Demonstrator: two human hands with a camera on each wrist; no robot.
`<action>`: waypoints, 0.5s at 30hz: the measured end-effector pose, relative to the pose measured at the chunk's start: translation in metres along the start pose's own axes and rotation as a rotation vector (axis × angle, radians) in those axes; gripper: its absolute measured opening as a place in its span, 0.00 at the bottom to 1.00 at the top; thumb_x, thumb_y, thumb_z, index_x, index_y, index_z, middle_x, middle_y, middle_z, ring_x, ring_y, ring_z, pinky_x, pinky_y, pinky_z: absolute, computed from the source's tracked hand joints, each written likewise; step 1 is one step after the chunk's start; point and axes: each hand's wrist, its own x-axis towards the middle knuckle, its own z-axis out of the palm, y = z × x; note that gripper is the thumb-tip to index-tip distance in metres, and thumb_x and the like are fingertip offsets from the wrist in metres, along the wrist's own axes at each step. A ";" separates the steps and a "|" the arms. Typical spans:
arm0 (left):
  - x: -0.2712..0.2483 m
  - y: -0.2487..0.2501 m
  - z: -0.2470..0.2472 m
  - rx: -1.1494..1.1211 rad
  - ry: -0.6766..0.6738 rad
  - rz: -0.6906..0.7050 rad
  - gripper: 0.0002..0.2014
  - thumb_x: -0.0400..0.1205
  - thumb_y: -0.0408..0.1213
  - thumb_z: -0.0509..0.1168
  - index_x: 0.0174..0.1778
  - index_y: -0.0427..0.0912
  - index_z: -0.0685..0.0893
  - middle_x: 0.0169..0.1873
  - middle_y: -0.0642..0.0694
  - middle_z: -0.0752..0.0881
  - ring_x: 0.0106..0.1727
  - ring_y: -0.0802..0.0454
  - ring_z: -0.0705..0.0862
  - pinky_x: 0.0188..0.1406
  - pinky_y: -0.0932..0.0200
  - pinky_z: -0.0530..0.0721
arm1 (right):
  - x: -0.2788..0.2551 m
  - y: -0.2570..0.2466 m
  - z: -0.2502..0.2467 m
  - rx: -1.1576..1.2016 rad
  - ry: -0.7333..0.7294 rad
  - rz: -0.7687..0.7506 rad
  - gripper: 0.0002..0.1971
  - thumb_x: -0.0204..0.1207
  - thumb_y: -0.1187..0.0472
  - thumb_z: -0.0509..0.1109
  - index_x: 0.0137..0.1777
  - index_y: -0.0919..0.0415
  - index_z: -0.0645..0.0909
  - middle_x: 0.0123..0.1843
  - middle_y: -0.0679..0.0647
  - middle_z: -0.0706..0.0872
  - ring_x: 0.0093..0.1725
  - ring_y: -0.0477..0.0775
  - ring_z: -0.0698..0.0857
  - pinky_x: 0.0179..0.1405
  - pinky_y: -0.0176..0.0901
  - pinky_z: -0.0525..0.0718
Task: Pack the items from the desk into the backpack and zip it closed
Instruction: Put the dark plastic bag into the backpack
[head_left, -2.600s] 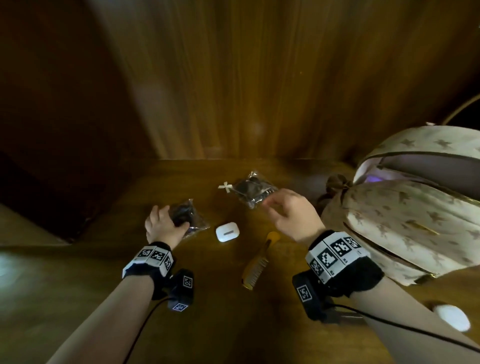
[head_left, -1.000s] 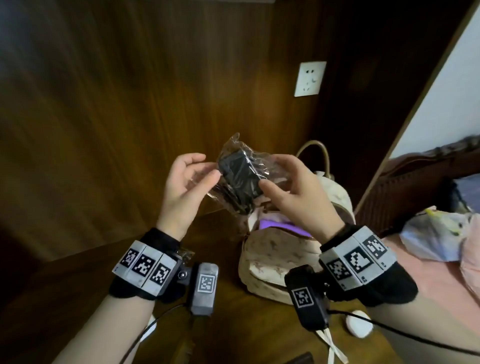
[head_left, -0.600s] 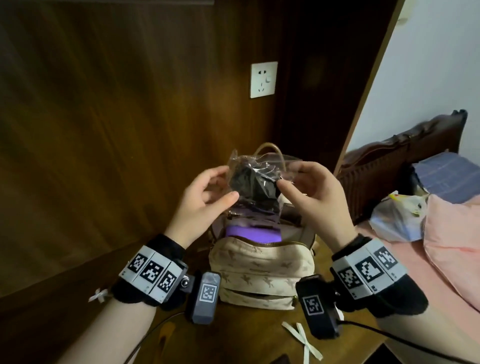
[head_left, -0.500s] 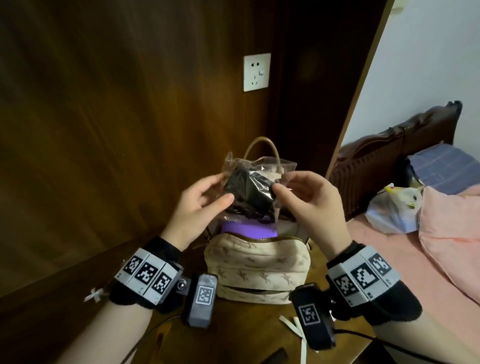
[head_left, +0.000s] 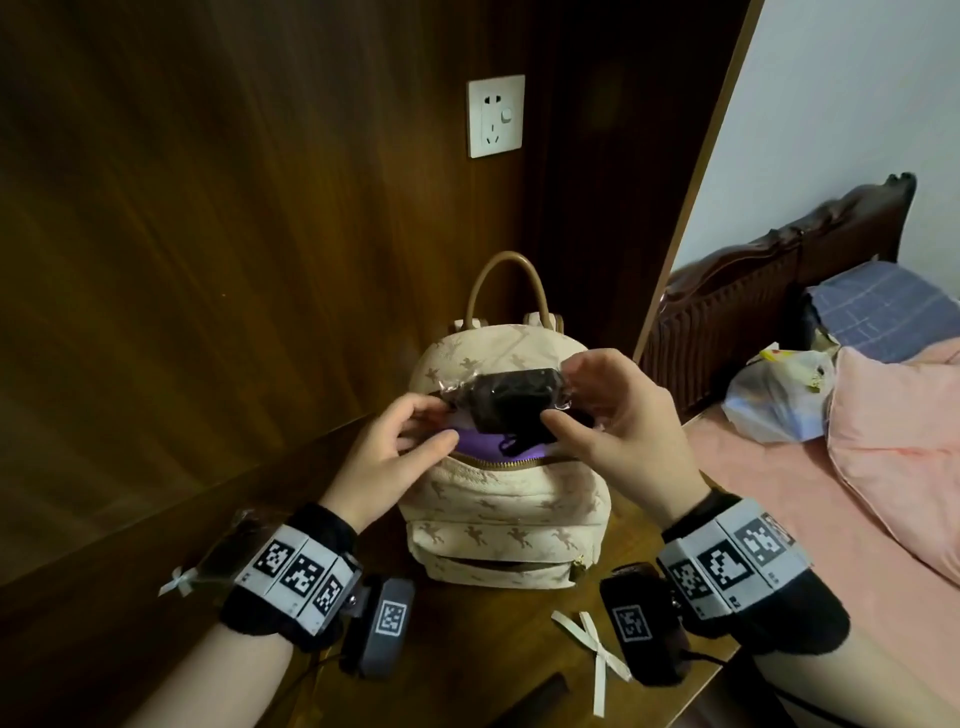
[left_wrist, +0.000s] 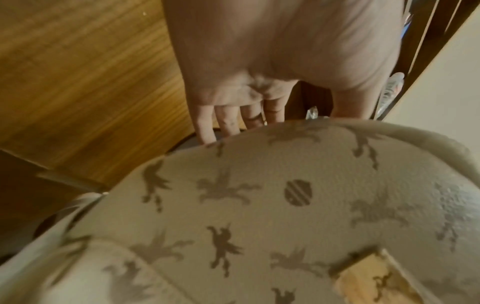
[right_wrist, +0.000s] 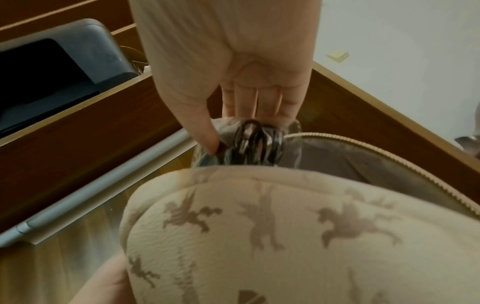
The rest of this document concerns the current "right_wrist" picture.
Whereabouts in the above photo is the beige light switch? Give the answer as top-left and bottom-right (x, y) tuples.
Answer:
(325, 50), (351, 64)

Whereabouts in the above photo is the large black device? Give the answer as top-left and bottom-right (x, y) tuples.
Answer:
(0, 18), (138, 139)

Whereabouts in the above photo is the wooden shelf board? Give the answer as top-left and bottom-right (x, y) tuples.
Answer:
(0, 73), (185, 232)

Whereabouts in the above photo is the beige horse-print backpack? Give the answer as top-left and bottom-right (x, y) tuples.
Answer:
(118, 132), (480, 304)

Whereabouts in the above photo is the person's left hand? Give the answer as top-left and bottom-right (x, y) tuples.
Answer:
(69, 253), (138, 304)

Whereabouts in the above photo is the clear bag with dark contents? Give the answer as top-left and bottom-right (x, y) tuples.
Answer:
(190, 116), (304, 170)

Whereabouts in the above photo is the grey light bar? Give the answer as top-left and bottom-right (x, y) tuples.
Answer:
(0, 127), (196, 247)

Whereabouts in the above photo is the person's right hand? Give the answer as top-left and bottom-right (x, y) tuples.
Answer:
(129, 0), (324, 156)

